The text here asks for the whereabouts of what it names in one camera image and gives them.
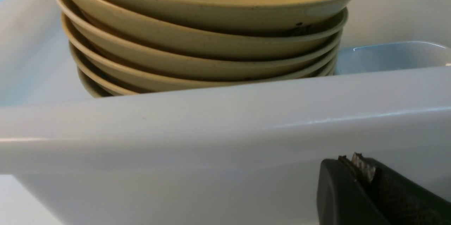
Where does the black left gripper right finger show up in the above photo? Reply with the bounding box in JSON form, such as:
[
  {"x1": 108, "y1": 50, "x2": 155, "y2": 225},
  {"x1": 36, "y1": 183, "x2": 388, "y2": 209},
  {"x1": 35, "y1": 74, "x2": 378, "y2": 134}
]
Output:
[{"x1": 352, "y1": 153, "x2": 451, "y2": 225}]

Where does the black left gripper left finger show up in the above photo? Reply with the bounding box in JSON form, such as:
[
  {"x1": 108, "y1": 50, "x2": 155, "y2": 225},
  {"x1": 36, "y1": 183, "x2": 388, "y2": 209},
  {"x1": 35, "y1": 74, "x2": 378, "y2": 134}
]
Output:
[{"x1": 316, "y1": 158, "x2": 390, "y2": 225}]

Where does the tan stacked bowl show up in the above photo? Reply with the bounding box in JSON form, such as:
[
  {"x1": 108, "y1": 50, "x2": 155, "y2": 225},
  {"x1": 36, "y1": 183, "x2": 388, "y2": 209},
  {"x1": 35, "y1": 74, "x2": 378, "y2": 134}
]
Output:
[
  {"x1": 61, "y1": 14, "x2": 342, "y2": 82},
  {"x1": 69, "y1": 42, "x2": 339, "y2": 93},
  {"x1": 77, "y1": 63, "x2": 336, "y2": 96},
  {"x1": 57, "y1": 0, "x2": 348, "y2": 61},
  {"x1": 77, "y1": 69, "x2": 112, "y2": 98}
]

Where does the bottom tan stacked bowl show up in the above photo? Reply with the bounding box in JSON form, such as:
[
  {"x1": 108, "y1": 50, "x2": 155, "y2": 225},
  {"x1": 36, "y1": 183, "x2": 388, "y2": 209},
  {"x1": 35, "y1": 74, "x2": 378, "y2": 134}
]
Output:
[{"x1": 77, "y1": 69, "x2": 112, "y2": 98}]

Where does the large white plastic tub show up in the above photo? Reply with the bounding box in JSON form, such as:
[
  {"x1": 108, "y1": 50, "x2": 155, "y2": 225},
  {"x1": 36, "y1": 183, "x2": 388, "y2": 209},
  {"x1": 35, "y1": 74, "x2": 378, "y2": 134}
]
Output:
[{"x1": 1, "y1": 0, "x2": 450, "y2": 225}]

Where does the white square dish in tub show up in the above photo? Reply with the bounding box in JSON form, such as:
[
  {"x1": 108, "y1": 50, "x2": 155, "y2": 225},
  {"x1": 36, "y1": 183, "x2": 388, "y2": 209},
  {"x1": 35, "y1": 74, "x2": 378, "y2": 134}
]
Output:
[{"x1": 334, "y1": 41, "x2": 451, "y2": 75}]

